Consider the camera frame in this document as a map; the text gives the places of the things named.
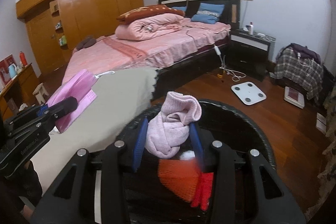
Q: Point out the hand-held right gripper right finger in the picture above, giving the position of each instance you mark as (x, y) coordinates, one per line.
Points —
(196, 140)

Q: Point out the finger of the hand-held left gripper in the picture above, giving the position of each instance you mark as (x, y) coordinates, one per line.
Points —
(64, 106)
(43, 110)

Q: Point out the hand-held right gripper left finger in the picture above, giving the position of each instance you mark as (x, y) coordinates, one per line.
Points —
(139, 145)

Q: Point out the white tissue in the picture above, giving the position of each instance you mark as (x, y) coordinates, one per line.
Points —
(187, 155)

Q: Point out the pink face mask pack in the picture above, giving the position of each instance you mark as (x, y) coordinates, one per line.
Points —
(76, 85)

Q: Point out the pale pink sock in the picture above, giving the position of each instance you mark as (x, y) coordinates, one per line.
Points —
(168, 129)

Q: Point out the black bag lined bin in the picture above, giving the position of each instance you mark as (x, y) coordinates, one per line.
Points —
(236, 132)

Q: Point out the orange foam net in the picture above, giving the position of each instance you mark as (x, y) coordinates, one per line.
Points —
(178, 176)

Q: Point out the red mesh net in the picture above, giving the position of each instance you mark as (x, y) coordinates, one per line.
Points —
(203, 190)

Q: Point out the person's left forearm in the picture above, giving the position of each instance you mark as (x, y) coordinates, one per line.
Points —
(23, 184)

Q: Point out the small wooden stool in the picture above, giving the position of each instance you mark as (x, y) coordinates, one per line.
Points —
(40, 88)

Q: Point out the wooden sideboard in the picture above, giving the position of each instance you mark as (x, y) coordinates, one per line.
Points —
(26, 79)

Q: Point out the beige tablecloth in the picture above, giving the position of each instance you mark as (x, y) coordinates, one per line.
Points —
(105, 113)

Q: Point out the light blue kettle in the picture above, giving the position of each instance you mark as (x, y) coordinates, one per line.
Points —
(13, 71)

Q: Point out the red thermos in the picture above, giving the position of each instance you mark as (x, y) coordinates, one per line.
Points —
(23, 59)

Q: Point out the red framed photo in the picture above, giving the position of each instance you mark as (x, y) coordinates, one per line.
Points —
(5, 66)

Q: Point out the bed with pink sheet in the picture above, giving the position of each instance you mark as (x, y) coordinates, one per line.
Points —
(105, 56)

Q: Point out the white body scale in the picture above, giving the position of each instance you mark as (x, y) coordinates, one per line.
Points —
(248, 93)

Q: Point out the yellow power strip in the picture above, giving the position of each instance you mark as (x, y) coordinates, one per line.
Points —
(221, 74)

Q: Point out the white blanket controller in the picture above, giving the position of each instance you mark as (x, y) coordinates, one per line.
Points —
(217, 50)

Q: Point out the black and white nightstand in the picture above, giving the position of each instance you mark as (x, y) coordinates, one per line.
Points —
(246, 56)

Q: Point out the white scale with dark top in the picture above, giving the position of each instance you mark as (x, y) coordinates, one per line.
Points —
(294, 96)

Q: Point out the wooden wardrobe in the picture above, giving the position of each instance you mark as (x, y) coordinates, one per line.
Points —
(99, 3)

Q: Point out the pink folded quilt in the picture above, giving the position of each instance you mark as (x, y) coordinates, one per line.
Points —
(141, 28)

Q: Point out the plaid cloth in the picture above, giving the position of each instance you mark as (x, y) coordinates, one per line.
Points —
(296, 69)

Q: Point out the white bottle with dark cap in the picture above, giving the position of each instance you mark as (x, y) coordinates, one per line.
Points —
(251, 29)

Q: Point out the blue pillow with patterned band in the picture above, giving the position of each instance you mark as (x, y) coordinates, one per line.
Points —
(207, 15)

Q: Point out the white paper box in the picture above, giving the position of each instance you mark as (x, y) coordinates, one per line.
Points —
(321, 123)

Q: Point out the dark red patterned blanket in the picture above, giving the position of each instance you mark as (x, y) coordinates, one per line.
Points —
(149, 11)

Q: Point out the plain blue pillow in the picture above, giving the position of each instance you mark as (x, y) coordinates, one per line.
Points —
(179, 8)

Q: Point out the patterned grey curtain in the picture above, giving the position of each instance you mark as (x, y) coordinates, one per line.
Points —
(329, 161)

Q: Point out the dark purple garment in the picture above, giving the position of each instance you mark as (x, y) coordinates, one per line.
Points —
(304, 52)

